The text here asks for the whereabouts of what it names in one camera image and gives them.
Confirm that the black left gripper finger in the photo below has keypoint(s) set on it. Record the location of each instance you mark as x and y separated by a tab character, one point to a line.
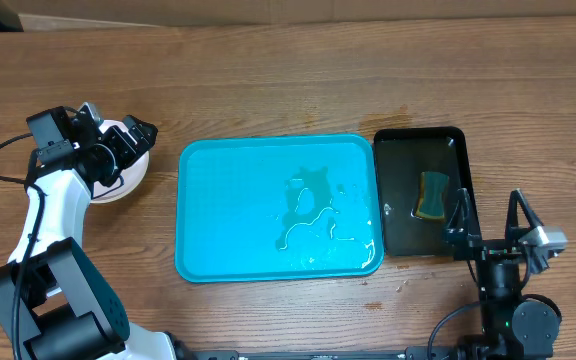
144	134
121	146

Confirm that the yellow green sponge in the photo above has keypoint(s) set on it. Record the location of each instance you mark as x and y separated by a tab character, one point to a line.
430	202

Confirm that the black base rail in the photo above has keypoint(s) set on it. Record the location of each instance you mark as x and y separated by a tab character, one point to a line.
318	355

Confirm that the black water tray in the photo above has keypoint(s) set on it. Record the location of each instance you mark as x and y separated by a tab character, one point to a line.
401	155

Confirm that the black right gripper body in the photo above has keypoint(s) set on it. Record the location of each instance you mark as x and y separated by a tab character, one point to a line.
477	249

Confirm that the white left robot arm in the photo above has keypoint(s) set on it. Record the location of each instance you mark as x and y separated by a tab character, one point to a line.
54	303

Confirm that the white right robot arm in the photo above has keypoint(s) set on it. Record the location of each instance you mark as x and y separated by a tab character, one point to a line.
515	325

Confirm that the teal plastic tray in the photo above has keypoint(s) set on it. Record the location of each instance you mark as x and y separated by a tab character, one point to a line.
277	208

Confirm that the white plate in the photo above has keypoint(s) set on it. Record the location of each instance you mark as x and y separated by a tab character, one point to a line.
128	175

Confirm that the brown cardboard backboard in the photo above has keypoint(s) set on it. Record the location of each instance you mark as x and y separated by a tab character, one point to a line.
230	12

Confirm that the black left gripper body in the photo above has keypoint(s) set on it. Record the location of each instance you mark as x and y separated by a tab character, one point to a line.
110	169

